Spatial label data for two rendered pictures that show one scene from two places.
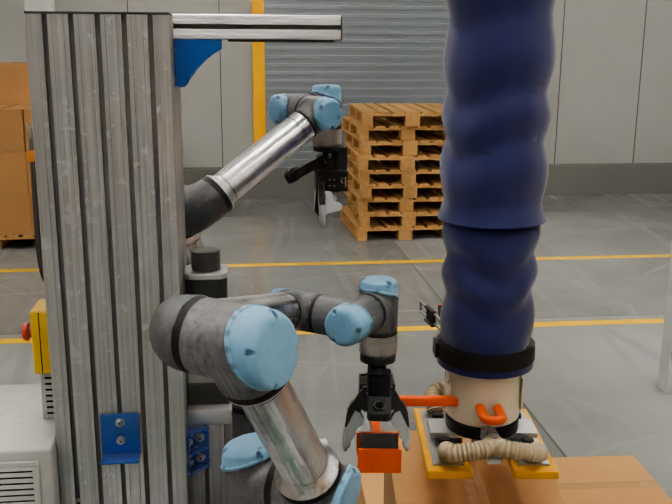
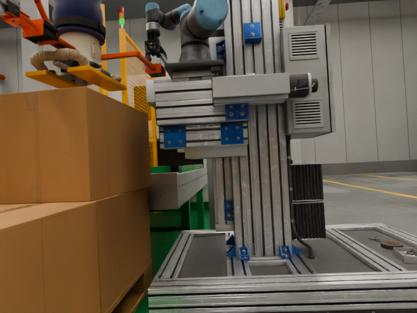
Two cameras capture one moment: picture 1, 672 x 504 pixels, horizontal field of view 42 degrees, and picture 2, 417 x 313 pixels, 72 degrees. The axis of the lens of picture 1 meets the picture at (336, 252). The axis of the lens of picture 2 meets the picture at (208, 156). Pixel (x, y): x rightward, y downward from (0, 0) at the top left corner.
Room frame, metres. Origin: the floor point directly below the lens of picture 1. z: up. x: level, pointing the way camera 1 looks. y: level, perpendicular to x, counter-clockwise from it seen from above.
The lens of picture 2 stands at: (3.10, 0.43, 0.66)
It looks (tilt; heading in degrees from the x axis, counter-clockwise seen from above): 1 degrees up; 189
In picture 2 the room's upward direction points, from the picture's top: 3 degrees counter-clockwise
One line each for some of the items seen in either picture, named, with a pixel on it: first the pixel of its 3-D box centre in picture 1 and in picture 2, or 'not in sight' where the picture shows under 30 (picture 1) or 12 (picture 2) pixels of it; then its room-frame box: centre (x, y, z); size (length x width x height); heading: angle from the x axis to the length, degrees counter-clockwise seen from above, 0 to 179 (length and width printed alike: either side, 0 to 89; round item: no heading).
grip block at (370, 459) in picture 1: (378, 451); (156, 70); (1.60, -0.09, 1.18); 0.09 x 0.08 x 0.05; 90
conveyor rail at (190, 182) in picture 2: not in sight; (198, 179); (0.34, -0.13, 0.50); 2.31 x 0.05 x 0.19; 4
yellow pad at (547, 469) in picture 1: (520, 435); (62, 81); (1.90, -0.44, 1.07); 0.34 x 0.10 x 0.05; 0
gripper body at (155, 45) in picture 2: (377, 380); (153, 43); (1.63, -0.08, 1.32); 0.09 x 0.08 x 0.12; 1
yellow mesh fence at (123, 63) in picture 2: not in sight; (142, 133); (-0.21, -0.92, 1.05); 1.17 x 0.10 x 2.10; 4
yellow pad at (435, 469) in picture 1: (440, 434); (100, 76); (1.90, -0.25, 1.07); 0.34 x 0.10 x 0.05; 0
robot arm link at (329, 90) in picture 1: (325, 106); not in sight; (2.23, 0.03, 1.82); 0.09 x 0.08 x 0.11; 123
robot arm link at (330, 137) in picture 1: (326, 137); not in sight; (2.24, 0.03, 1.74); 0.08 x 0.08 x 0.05
